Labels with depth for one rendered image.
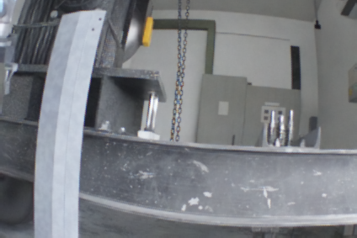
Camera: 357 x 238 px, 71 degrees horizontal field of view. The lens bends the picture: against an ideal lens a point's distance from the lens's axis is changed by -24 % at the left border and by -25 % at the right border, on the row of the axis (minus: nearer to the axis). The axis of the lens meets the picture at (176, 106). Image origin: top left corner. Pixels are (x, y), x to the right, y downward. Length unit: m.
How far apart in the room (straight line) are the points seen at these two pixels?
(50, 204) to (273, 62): 3.96
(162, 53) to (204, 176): 3.82
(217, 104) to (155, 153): 3.15
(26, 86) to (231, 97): 3.20
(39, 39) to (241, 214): 1.05
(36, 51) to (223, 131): 3.15
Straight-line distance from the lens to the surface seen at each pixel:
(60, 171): 0.99
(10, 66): 0.94
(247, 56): 4.54
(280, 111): 4.12
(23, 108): 1.33
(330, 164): 1.03
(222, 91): 4.16
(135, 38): 1.67
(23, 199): 1.72
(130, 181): 1.05
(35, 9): 1.43
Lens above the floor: 0.60
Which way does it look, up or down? 10 degrees up
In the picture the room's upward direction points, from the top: 6 degrees clockwise
